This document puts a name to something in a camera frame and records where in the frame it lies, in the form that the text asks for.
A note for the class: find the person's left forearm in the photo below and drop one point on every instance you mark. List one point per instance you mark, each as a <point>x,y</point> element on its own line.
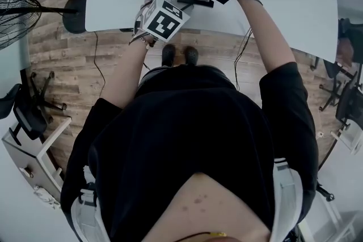
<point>124,73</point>

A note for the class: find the white crumpled cloth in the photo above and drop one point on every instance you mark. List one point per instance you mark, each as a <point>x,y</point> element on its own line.
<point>46,197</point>

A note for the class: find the black standing fan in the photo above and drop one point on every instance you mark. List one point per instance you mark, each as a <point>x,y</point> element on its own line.
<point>73,12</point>

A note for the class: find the person's black shoe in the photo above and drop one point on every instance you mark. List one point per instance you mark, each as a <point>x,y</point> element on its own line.
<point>168,54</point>
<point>190,54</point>

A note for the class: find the plain white desk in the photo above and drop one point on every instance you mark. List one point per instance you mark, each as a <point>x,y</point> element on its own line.
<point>11,65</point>

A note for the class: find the person's right forearm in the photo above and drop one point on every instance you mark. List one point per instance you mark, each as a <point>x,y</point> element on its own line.
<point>269,39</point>

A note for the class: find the brown bag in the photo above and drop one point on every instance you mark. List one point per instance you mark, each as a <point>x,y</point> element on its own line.
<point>344,51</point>

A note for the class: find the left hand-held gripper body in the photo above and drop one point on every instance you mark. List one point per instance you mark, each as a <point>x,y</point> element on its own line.
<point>164,22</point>

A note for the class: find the person's left hand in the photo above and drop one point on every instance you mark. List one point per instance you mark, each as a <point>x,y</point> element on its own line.
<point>147,3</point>

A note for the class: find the person's chest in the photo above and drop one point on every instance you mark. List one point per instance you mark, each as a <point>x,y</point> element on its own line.
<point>215,207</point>

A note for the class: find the person's dark shorts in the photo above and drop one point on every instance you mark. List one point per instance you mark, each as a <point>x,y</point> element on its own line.
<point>161,73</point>

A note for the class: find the person's left black shoe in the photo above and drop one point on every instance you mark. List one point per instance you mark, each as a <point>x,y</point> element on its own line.
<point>168,54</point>

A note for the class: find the person's right black shoe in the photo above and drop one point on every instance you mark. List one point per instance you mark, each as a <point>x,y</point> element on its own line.
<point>190,54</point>

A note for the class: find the black mesh office chair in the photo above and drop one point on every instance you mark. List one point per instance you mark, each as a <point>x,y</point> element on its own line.
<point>354,31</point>

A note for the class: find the white desk with drawer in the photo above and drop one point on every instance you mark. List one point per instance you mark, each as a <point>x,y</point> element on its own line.
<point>25,156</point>

